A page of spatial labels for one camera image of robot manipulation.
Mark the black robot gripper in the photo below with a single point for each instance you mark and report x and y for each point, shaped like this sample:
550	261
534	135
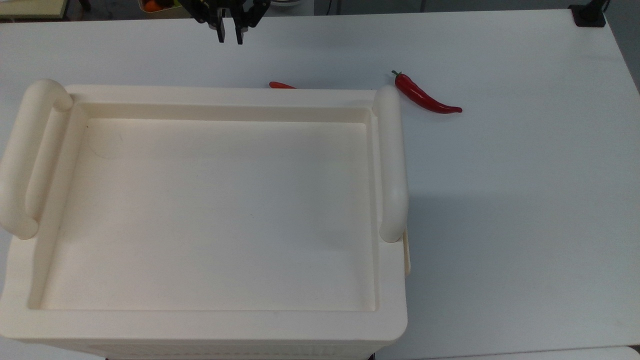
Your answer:
210	7

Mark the cream plastic cabinet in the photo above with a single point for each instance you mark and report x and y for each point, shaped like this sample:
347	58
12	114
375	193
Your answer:
215	215

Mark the orange fruit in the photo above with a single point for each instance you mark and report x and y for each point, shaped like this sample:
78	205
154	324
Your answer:
151	5

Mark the yellow flat board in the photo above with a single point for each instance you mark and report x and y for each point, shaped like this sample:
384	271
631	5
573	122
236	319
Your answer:
30	7

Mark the red chili pepper green stem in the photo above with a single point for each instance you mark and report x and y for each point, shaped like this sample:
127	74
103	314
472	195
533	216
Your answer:
422	97

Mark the black table clamp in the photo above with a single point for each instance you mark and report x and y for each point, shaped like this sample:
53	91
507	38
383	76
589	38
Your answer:
589	15

